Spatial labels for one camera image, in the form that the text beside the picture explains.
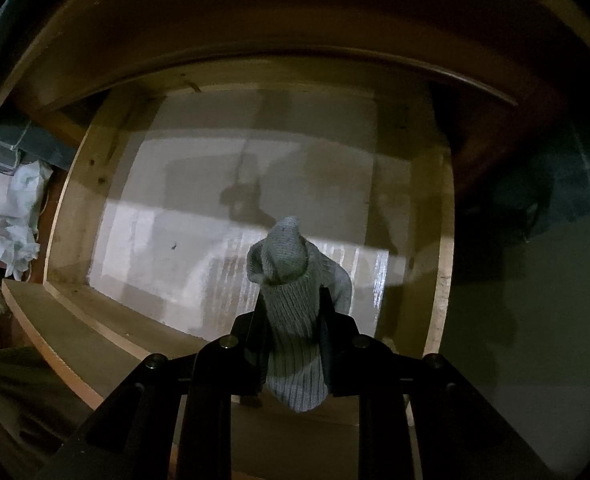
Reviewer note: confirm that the wooden nightstand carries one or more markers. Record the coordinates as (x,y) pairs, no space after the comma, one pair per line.
(295,20)

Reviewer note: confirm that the wooden drawer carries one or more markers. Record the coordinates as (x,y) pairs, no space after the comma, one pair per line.
(200,185)

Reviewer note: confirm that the white crumpled cloth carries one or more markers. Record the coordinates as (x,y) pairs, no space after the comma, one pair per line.
(5,210)

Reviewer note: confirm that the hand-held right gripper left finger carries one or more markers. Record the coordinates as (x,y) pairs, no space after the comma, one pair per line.
(252,360)

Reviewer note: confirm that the grey knitted sock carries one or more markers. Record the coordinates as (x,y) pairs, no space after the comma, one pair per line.
(290,310)

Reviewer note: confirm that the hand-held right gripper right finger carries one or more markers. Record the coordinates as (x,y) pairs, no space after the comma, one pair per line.
(340,360)

